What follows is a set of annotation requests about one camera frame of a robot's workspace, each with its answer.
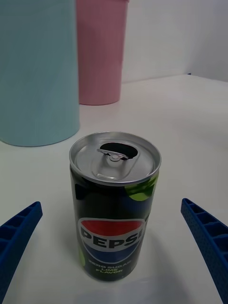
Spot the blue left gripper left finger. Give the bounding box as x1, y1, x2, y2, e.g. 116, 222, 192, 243
0, 201, 43, 304

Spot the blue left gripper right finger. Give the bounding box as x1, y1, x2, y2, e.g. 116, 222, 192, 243
180, 198, 228, 304

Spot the black drink can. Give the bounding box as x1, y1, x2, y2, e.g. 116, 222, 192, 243
69, 132, 162, 282

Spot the pale blue plastic bin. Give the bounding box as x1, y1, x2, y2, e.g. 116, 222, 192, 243
0, 0, 81, 147

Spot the pink plastic bin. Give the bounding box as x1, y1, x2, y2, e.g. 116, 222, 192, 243
76, 0, 129, 105

